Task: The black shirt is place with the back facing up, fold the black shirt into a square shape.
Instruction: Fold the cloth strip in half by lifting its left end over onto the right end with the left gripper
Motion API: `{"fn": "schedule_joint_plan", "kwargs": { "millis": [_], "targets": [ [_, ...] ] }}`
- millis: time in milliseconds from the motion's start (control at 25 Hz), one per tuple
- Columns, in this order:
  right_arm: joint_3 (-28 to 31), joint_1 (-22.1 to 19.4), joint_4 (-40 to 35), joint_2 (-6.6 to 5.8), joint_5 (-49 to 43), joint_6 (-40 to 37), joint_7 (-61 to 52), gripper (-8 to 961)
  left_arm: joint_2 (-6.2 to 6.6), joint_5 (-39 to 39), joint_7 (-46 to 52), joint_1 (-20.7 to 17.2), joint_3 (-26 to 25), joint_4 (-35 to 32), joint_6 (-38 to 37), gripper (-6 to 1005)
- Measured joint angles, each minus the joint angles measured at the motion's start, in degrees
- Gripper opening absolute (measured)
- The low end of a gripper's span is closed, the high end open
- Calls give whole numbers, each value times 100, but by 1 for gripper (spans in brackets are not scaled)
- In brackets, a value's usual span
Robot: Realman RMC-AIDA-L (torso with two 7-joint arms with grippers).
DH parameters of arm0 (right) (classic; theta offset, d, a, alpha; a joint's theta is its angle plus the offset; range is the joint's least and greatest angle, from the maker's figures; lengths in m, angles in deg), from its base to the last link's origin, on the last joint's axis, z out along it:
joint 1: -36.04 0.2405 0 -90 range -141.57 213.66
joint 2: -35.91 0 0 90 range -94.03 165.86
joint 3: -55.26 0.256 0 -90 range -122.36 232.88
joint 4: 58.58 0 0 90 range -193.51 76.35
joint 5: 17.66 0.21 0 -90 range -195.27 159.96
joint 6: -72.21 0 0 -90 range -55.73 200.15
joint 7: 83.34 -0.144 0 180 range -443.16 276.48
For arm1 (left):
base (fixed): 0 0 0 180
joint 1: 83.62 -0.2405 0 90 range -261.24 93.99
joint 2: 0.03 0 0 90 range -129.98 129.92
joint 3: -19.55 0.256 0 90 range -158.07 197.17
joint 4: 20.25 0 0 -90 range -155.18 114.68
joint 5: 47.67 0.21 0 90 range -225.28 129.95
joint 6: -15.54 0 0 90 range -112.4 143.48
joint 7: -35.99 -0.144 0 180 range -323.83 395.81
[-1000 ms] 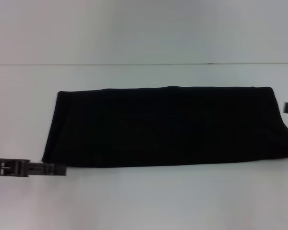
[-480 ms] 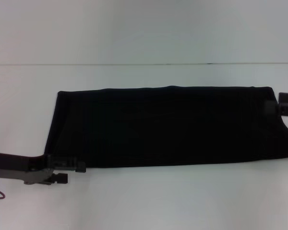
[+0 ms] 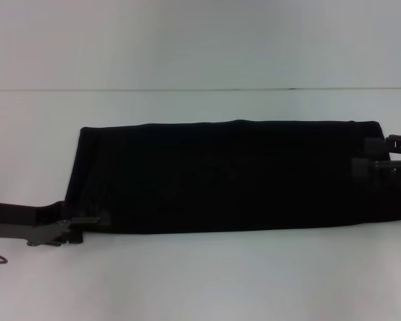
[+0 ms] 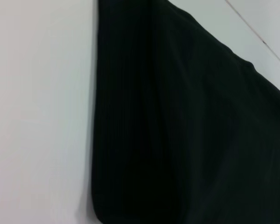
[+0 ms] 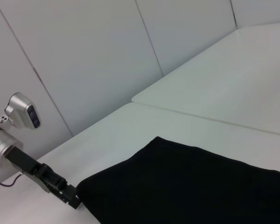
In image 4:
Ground black shirt with FREE print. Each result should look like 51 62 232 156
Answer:
91 0 280 224

